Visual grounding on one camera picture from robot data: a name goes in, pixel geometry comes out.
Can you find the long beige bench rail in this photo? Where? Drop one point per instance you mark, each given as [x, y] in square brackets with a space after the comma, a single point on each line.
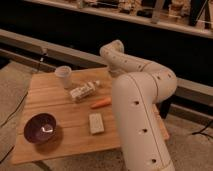
[187, 89]

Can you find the white rectangular sponge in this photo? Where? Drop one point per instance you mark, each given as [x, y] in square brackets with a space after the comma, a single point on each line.
[96, 123]

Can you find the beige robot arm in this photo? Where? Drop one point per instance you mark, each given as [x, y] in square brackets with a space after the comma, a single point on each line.
[137, 86]

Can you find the plastic bottle with label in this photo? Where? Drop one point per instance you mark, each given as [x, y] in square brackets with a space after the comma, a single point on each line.
[87, 89]

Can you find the purple bowl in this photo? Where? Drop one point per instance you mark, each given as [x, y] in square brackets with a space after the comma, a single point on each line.
[40, 128]

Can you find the translucent plastic cup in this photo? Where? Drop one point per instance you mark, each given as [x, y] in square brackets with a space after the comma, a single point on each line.
[63, 73]

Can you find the cluttered background shelf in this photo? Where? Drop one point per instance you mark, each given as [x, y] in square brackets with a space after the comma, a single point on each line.
[127, 10]

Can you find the orange carrot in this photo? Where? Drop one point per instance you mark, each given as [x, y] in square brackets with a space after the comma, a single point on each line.
[101, 103]

